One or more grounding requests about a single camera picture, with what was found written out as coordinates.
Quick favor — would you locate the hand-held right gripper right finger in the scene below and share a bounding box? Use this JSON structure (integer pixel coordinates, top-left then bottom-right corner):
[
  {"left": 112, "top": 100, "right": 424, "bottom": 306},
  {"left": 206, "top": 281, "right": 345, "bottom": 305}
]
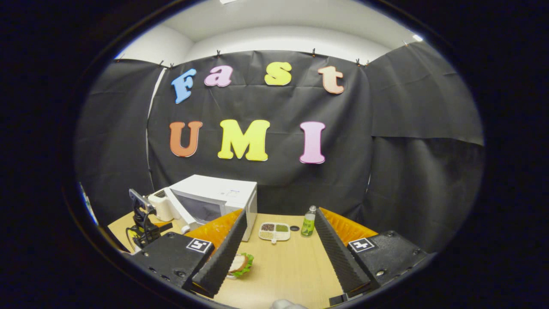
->
[{"left": 314, "top": 208, "right": 430, "bottom": 299}]

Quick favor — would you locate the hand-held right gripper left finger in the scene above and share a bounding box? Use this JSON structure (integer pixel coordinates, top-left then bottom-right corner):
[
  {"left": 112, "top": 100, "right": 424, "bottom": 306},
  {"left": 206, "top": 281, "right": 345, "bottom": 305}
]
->
[{"left": 128, "top": 209, "right": 249, "bottom": 298}]

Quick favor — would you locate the toy sandwich with lettuce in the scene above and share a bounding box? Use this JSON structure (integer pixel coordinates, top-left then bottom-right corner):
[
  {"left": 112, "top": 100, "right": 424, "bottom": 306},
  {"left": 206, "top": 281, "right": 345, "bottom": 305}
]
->
[{"left": 227, "top": 252, "right": 255, "bottom": 279}]

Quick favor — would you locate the white microwave oven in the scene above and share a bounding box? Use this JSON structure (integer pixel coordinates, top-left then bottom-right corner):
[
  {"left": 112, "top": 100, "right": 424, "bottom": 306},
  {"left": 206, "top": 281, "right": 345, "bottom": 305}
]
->
[{"left": 164, "top": 174, "right": 258, "bottom": 242}]

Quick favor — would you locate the white toaster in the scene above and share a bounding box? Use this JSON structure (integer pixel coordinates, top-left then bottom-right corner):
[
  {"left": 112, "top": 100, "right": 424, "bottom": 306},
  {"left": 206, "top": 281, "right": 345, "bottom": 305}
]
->
[{"left": 148, "top": 189, "right": 175, "bottom": 222}]

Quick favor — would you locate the green drink bottle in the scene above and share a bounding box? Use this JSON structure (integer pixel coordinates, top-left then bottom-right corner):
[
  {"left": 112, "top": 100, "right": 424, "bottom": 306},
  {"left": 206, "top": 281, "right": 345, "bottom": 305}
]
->
[{"left": 301, "top": 205, "right": 317, "bottom": 237}]

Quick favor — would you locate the white divided snack tray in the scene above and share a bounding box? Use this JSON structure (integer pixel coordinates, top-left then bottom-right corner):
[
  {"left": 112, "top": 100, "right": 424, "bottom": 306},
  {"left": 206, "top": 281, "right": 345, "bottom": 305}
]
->
[{"left": 258, "top": 222, "right": 291, "bottom": 245}]

